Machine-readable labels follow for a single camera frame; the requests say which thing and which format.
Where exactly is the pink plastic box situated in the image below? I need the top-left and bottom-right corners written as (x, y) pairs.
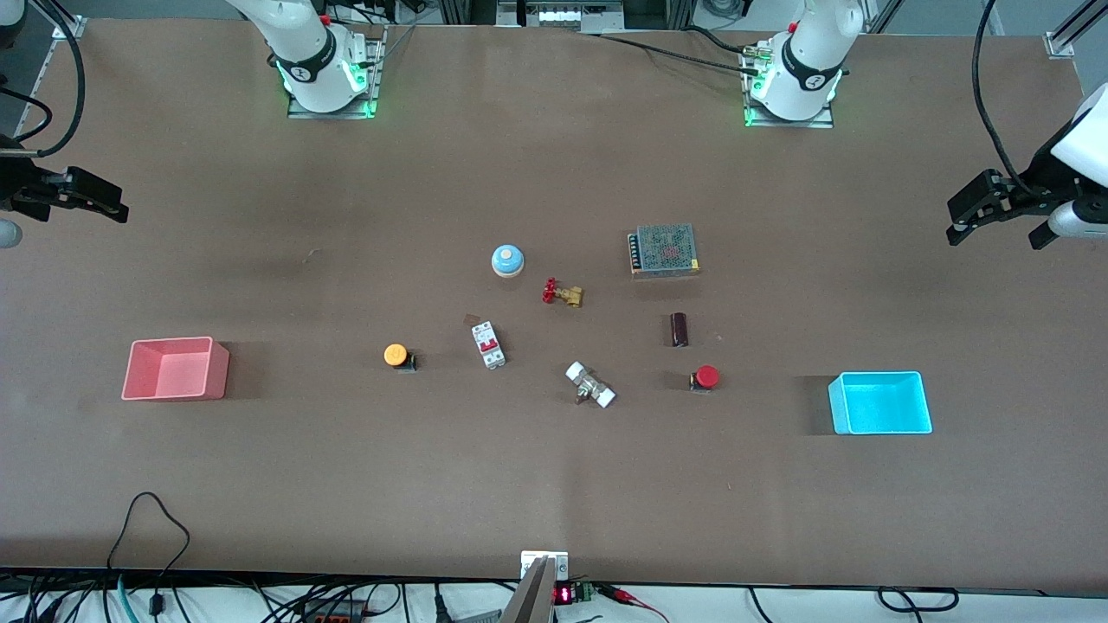
top-left (121, 337), bottom-right (231, 401)

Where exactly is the cyan plastic box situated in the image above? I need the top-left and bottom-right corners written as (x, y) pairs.
top-left (828, 371), bottom-right (934, 435)

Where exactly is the metal mesh power supply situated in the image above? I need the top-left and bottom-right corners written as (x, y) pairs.
top-left (628, 224), bottom-right (700, 279)

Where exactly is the white red circuit breaker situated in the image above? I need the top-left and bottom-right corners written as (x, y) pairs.
top-left (471, 321), bottom-right (507, 370)

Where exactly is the white metal pipe fitting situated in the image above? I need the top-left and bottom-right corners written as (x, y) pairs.
top-left (564, 361), bottom-right (617, 409)

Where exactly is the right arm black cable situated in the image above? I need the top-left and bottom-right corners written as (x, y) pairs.
top-left (0, 0), bottom-right (87, 158)

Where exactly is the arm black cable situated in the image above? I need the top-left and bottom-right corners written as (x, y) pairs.
top-left (0, 0), bottom-right (87, 158)
top-left (971, 0), bottom-right (1040, 196)

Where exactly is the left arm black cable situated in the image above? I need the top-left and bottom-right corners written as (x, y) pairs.
top-left (971, 0), bottom-right (1040, 196)

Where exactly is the aluminium frame profile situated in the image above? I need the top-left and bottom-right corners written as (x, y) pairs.
top-left (35, 0), bottom-right (87, 41)
top-left (1045, 0), bottom-right (1108, 60)

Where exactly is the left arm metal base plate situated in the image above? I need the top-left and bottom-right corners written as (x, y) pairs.
top-left (742, 43), bottom-right (835, 130)

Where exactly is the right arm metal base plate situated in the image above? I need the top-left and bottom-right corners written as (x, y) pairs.
top-left (287, 24), bottom-right (387, 120)

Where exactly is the looped thin black cable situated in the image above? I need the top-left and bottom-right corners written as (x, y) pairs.
top-left (107, 491), bottom-right (192, 607)

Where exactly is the black base power cable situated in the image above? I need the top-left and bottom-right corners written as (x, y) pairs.
top-left (580, 26), bottom-right (764, 75)

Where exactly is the coiled black cable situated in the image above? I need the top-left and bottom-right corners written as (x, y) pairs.
top-left (878, 586), bottom-right (960, 614)

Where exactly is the red clip lead wire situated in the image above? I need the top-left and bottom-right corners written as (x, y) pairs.
top-left (596, 584), bottom-right (669, 623)

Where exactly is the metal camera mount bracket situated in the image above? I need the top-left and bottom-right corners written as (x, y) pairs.
top-left (500, 550), bottom-right (570, 623)

